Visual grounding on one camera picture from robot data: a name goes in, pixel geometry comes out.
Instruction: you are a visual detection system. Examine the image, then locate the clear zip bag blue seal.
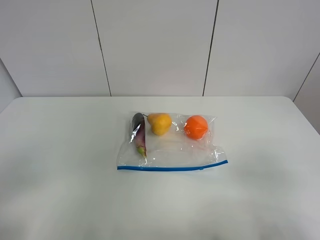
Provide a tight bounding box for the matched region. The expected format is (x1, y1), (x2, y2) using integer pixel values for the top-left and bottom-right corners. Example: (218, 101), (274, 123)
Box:
(117, 112), (228, 172)

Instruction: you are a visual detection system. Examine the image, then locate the yellow pear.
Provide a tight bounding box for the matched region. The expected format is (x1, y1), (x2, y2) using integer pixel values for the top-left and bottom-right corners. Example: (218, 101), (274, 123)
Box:
(143, 113), (172, 136)

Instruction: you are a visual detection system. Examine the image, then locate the purple eggplant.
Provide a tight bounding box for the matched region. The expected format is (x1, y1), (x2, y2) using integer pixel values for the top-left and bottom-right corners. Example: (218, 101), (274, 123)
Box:
(131, 112), (147, 159)

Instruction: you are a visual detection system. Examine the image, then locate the orange fruit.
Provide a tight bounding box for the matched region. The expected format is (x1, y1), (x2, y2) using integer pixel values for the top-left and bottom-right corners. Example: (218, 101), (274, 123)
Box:
(184, 115), (209, 140)

